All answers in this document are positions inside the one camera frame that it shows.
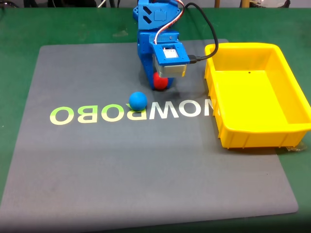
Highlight red ball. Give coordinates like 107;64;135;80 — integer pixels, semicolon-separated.
153;72;169;91

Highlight blue ball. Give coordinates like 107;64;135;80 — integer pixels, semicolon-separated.
128;91;148;112

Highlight yellow plastic bin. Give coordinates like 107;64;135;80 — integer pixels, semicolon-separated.
204;42;311;150

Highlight grey mat with lettering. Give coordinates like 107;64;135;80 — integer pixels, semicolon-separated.
0;38;299;233

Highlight clear tape piece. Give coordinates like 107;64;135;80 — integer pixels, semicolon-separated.
286;141;308;153

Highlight grey camera in blue mount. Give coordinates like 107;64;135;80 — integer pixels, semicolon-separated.
149;41;190;79

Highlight red white servo wires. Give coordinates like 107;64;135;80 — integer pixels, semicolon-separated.
155;0;186;45

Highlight black camera cable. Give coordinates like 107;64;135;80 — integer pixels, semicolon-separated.
184;2;220;65

